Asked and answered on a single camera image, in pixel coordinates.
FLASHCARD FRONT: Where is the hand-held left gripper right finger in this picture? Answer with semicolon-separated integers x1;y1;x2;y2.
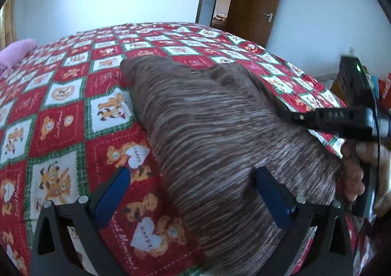
255;167;354;276

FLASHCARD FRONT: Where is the brown striped knit garment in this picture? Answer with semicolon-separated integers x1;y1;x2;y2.
120;55;343;276

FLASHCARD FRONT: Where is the patterned yellow curtain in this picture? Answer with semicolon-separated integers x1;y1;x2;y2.
0;0;17;50

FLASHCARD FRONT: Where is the pink folded blanket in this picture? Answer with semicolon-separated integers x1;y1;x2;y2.
0;38;37;77

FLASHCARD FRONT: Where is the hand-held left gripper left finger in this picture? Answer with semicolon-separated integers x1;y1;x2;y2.
30;167;132;276

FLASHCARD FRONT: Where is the colourful clutter pile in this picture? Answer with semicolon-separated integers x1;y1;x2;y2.
331;71;391;103

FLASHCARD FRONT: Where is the brown wooden door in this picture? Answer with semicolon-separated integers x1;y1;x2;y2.
228;0;287;49

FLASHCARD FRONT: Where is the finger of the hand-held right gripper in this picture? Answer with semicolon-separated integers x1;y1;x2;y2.
269;93;318;126

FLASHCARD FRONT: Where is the person's right hand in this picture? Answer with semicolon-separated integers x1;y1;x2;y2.
340;141;391;212

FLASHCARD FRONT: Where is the red checked bear-print bedspread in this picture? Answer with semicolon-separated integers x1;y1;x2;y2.
0;22;377;276

